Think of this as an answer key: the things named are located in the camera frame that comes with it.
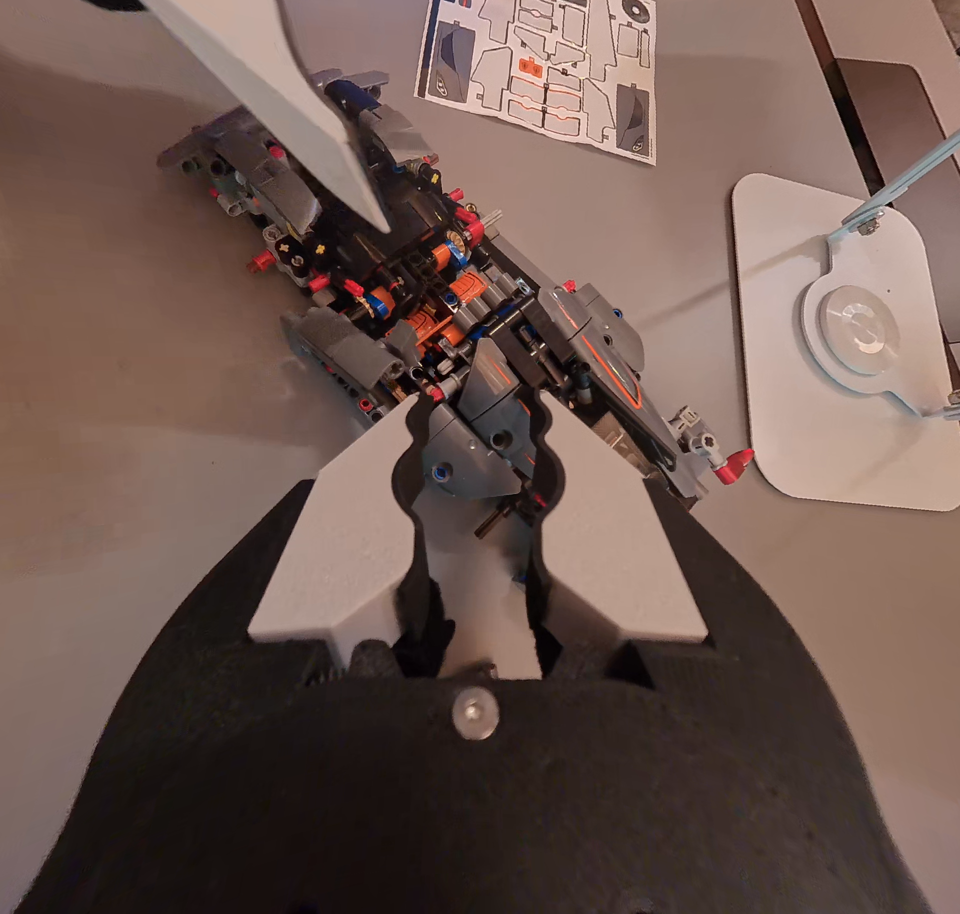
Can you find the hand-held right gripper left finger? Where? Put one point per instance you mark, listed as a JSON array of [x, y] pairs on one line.
[[330, 554]]

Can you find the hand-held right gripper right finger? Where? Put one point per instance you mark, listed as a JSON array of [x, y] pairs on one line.
[[622, 554]]

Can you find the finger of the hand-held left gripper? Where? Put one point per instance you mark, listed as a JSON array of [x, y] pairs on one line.
[[240, 51]]

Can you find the grey and orange lego model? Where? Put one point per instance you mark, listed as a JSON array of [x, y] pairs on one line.
[[600, 329]]

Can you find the lego sticker sheet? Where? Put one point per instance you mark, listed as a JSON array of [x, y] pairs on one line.
[[570, 81]]

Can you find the white desk stand with lens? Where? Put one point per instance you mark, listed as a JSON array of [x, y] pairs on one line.
[[787, 404]]

